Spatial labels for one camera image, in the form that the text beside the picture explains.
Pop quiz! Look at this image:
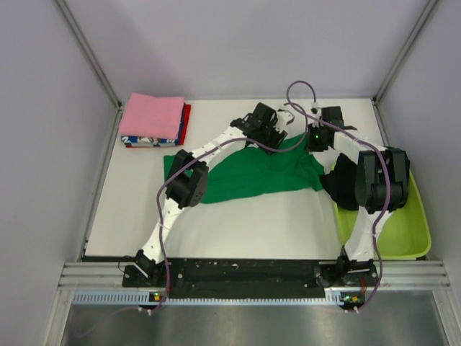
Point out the green t shirt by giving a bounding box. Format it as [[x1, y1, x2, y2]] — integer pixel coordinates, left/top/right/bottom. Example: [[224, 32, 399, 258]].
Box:
[[163, 132, 324, 205]]

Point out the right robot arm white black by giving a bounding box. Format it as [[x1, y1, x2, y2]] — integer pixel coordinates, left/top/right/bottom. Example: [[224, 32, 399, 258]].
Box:
[[305, 105, 409, 285]]

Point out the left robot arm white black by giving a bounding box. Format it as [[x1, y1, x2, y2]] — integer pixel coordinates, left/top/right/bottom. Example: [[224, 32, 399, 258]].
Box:
[[134, 103, 295, 286]]

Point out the black t shirt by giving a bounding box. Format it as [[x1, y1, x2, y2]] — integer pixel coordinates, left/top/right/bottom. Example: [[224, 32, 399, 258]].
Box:
[[318, 151, 411, 211]]

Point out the folded pink t shirt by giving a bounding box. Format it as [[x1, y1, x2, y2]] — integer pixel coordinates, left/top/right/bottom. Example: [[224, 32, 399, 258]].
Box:
[[119, 93, 185, 139]]

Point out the lime green plastic basket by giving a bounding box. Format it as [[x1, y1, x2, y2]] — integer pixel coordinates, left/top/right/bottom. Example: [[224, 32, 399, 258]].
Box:
[[334, 174, 431, 260]]

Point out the folded blue printed t shirt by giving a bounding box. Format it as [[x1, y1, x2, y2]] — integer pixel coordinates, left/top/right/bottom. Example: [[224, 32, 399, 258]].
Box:
[[120, 107, 189, 148]]

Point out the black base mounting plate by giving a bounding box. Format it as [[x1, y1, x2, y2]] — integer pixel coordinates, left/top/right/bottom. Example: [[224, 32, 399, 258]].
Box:
[[122, 258, 378, 299]]

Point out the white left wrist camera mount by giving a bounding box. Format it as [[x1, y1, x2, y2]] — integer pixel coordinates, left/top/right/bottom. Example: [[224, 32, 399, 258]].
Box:
[[276, 104, 295, 130]]

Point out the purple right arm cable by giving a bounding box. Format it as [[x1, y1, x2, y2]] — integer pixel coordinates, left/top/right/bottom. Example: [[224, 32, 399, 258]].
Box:
[[286, 80, 393, 314]]

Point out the grey slotted cable duct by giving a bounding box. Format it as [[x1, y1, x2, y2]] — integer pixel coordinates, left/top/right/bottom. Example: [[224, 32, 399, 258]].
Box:
[[73, 286, 364, 306]]

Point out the aluminium frame rail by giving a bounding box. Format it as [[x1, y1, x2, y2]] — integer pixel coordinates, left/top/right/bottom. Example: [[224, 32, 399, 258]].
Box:
[[58, 260, 451, 290]]

